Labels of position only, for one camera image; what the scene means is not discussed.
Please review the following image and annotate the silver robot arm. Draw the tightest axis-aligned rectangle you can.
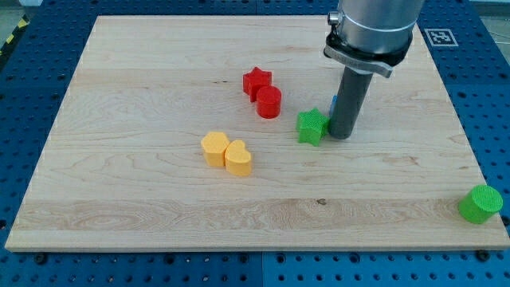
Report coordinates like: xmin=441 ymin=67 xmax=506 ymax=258
xmin=324 ymin=0 xmax=424 ymax=78

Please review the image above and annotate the blue cube block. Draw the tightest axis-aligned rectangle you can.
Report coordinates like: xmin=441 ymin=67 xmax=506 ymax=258
xmin=328 ymin=95 xmax=337 ymax=118

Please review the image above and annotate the yellow heart block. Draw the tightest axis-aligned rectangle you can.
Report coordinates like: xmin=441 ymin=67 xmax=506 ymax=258
xmin=225 ymin=140 xmax=252 ymax=176

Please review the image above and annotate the yellow hexagon block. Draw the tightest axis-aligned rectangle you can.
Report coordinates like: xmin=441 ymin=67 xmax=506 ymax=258
xmin=201 ymin=132 xmax=230 ymax=167

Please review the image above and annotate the red cylinder block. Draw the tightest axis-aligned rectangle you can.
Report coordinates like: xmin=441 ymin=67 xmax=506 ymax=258
xmin=257 ymin=85 xmax=282 ymax=119

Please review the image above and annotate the green star block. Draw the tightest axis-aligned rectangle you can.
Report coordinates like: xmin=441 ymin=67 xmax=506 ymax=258
xmin=296 ymin=108 xmax=329 ymax=146

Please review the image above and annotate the red star block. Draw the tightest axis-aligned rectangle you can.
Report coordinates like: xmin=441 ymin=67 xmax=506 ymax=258
xmin=242 ymin=67 xmax=273 ymax=102

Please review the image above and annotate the light wooden board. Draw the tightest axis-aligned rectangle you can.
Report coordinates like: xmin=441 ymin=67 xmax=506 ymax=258
xmin=6 ymin=16 xmax=509 ymax=253

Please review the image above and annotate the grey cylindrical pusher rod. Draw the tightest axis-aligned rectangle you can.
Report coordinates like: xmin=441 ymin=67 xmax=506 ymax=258
xmin=328 ymin=67 xmax=373 ymax=140

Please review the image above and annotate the white fiducial marker tag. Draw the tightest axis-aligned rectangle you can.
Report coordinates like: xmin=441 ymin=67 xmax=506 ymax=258
xmin=425 ymin=28 xmax=458 ymax=47

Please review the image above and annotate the green cylinder block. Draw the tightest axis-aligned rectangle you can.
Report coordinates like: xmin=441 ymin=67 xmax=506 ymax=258
xmin=458 ymin=185 xmax=504 ymax=224

